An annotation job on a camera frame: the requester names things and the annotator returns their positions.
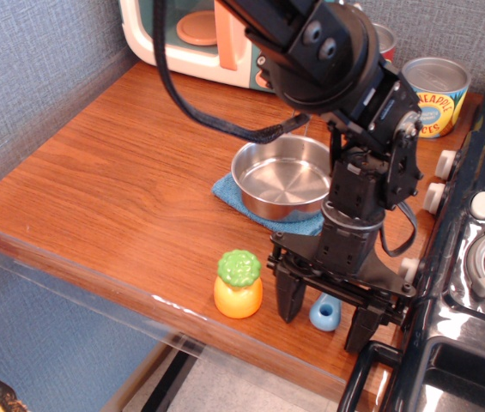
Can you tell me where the blue folded cloth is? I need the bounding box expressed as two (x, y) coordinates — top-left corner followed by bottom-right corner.
(211, 173), (324, 235)

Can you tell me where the black sleeved cable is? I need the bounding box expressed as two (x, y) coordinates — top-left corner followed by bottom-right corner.
(151, 0), (312, 145)

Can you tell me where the stainless steel pan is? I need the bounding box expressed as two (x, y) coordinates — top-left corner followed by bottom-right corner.
(231, 134), (330, 213)

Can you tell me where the blue handled grey spoon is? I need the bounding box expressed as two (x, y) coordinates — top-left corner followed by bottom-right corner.
(309, 293), (342, 332)

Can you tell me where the yellow green toy pineapple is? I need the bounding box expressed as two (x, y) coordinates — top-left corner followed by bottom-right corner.
(214, 250), (263, 319)

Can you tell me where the black toy stove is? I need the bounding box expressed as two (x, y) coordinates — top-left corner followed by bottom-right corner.
(339, 94), (485, 411)

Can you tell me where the tomato sauce can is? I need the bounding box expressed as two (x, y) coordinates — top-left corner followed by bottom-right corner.
(373, 23), (397, 63)

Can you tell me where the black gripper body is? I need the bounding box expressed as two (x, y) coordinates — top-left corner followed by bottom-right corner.
(268, 205), (415, 325)

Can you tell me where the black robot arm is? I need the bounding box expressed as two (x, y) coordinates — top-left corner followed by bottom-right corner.
(225, 1), (422, 353)

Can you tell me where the teal toy microwave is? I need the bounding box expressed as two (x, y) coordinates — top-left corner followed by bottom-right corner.
(118, 0), (268, 92)

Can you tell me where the orange microwave plate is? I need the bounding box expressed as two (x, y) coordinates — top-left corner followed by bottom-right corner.
(176, 10), (217, 46)

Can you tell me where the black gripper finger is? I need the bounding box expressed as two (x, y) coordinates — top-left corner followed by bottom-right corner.
(344, 307), (385, 354)
(275, 262), (306, 324)

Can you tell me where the pineapple slices can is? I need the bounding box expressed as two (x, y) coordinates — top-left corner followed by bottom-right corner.
(402, 57), (471, 138)

